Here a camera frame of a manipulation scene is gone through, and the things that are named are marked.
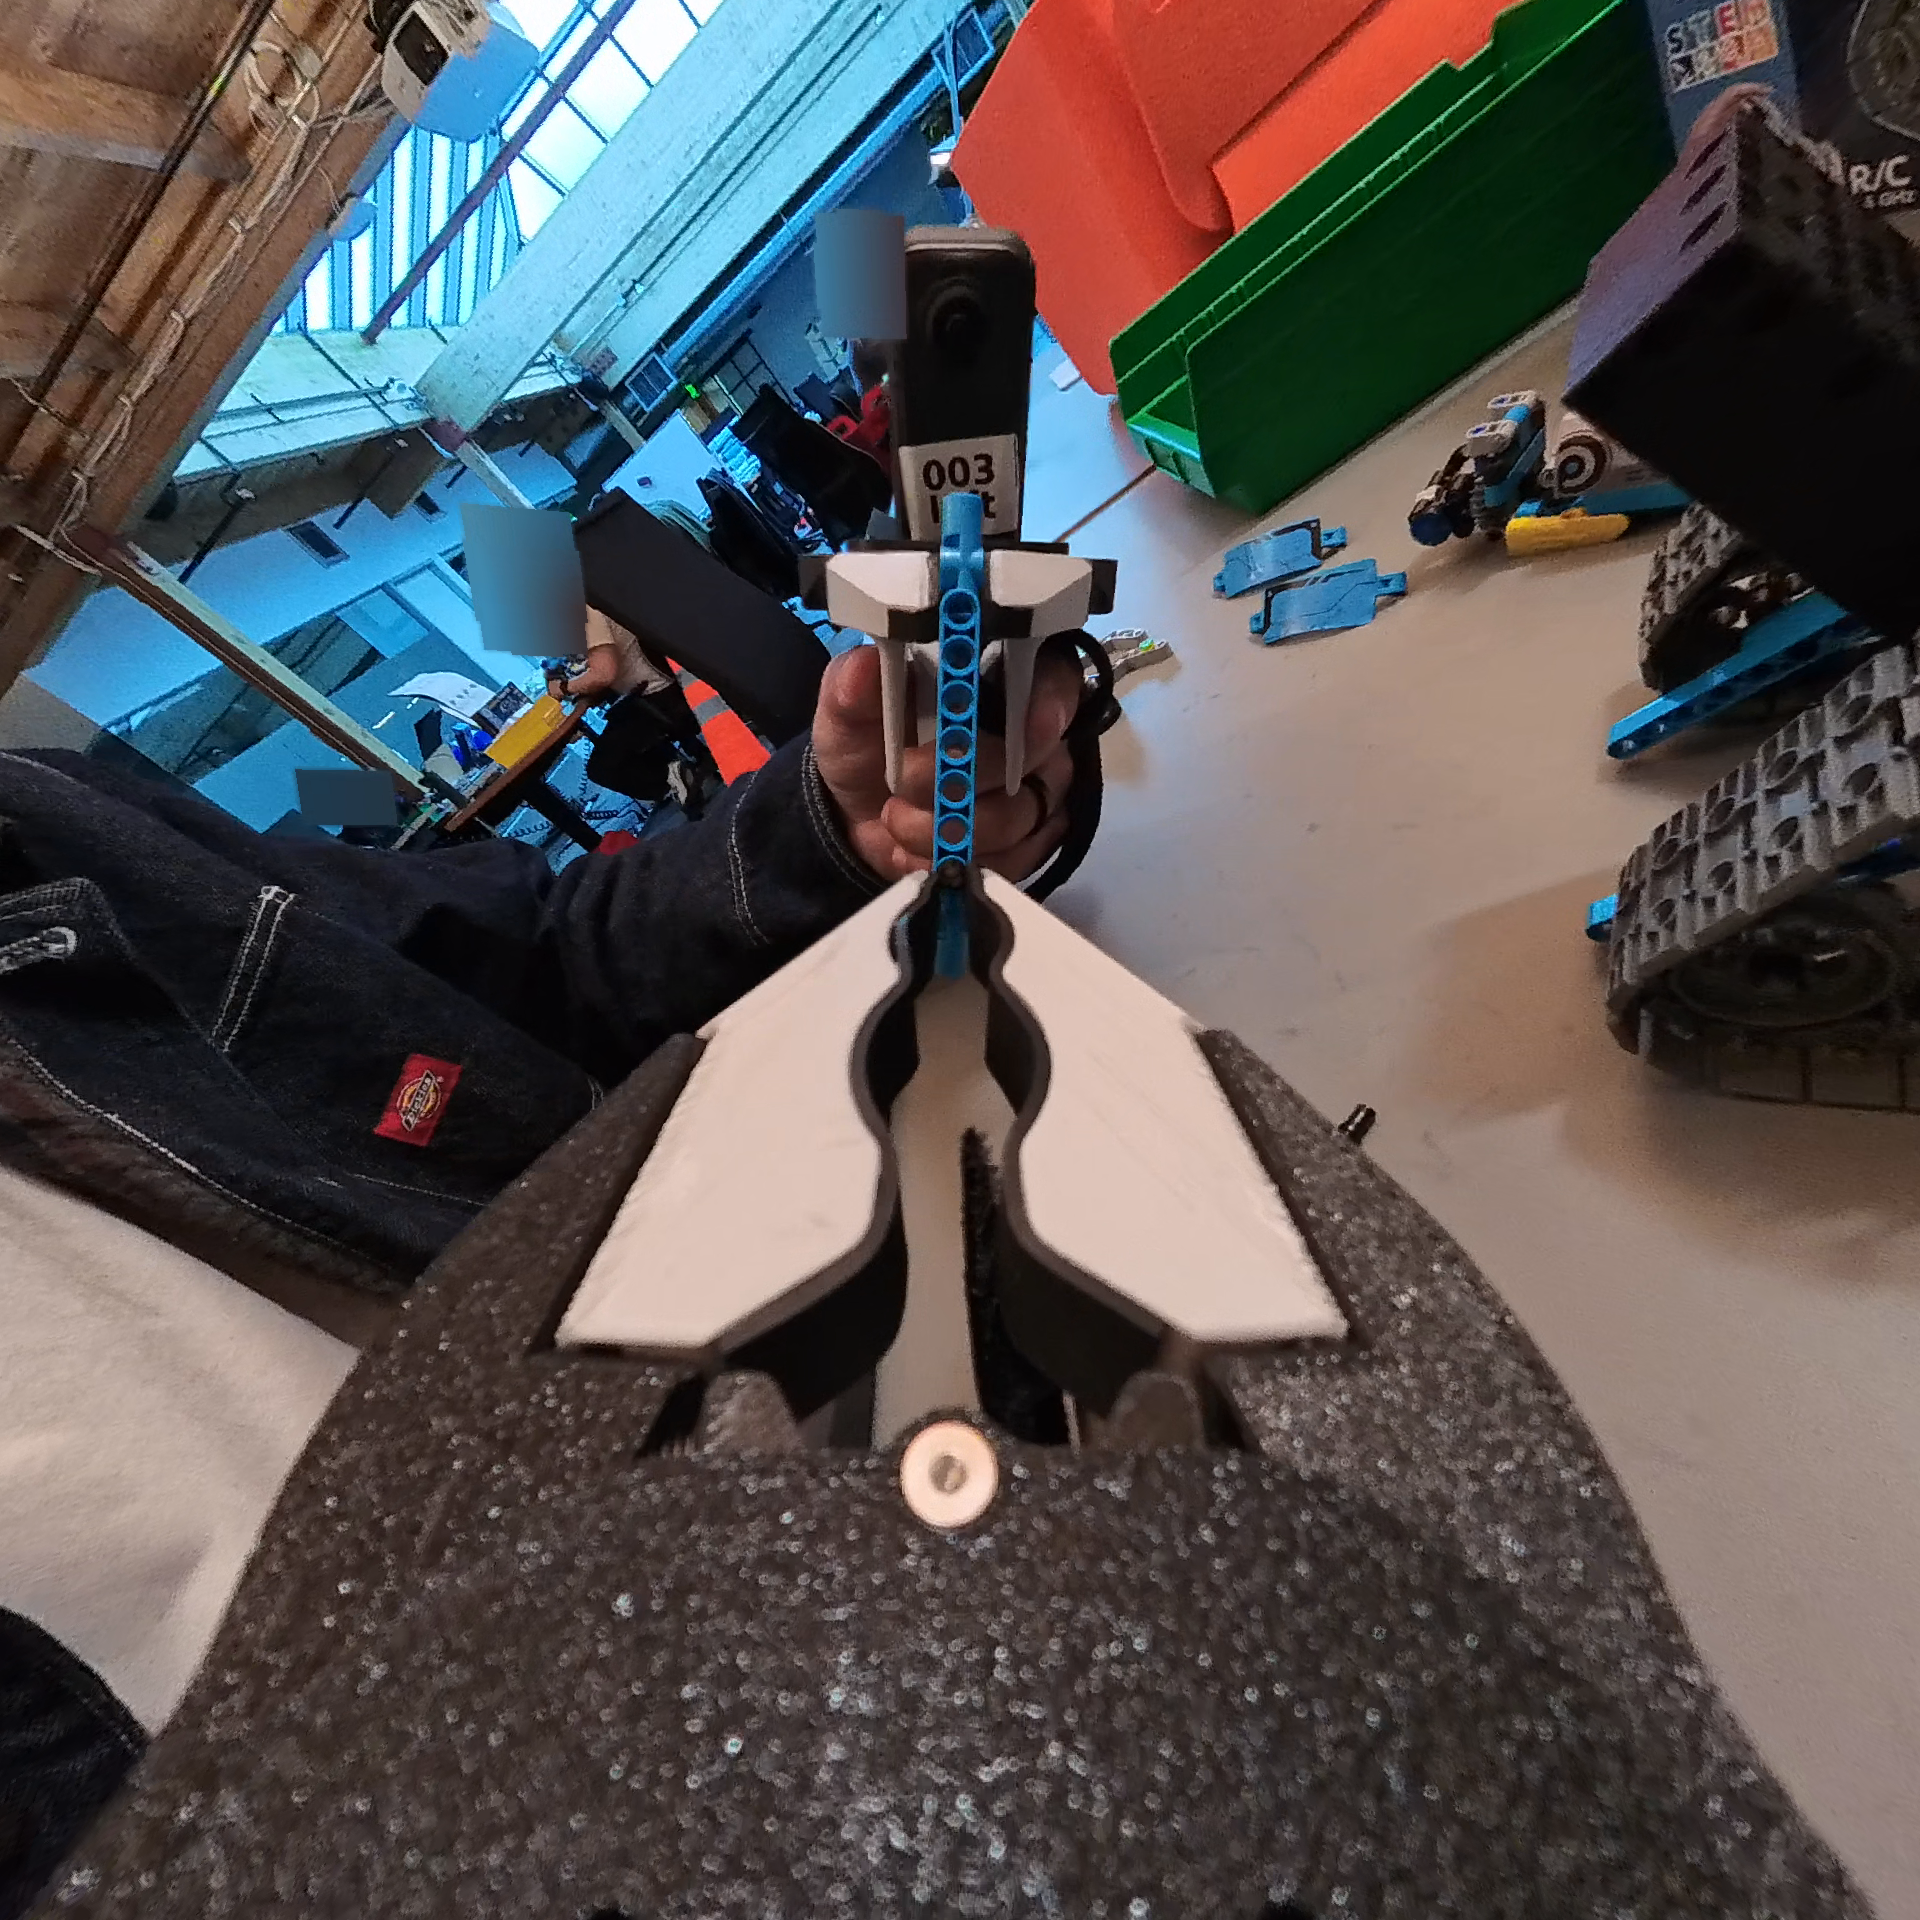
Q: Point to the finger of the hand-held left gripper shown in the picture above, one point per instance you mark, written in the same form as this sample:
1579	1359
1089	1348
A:
877	587
1042	587

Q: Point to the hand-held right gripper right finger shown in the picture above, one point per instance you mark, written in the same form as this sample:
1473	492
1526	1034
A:
1171	1185

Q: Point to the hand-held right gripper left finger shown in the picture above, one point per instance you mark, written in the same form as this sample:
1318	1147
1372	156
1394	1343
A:
749	1185

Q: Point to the blue holed toy beam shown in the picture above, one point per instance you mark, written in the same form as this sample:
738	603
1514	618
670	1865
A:
956	705

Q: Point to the blue grey tracked toy robot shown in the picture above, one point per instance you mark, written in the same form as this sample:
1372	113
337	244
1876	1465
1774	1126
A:
1770	840

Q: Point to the person's left forearm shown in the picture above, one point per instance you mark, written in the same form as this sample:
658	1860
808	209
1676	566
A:
674	902

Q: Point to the grey desk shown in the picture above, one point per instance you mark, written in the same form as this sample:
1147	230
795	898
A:
1500	1049

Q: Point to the person's left hand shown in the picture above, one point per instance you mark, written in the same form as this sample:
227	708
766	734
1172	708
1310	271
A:
856	751

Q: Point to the small grey toy part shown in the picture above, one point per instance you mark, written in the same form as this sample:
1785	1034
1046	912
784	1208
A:
1136	650

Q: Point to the small black pin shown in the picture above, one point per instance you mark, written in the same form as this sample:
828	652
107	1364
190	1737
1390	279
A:
1358	1123

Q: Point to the blue flat plastic piece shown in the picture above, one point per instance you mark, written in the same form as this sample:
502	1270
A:
1328	609
1275	562

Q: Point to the orange plastic case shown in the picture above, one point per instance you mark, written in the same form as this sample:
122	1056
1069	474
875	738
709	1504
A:
1125	180

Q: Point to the green plastic bin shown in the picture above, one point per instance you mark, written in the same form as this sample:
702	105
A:
1349	345

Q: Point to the yellow box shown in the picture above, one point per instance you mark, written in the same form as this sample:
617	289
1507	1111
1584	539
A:
521	734

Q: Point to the wooden table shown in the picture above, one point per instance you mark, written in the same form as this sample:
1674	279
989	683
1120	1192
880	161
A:
509	787

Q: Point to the blue white toy assembly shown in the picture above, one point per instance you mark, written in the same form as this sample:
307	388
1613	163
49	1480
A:
1516	480

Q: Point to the person's denim jacket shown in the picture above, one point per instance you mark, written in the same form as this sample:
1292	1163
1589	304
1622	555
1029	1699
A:
224	1020

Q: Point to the skylight window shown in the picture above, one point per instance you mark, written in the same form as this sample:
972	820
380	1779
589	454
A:
450	164

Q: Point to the white ceiling mounted device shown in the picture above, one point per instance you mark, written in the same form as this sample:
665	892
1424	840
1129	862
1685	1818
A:
427	52

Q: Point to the person's white shirt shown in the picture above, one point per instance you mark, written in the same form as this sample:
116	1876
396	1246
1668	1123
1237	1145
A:
134	1424

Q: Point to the dark printed toy kit box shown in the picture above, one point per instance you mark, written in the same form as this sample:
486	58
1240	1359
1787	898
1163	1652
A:
1829	89

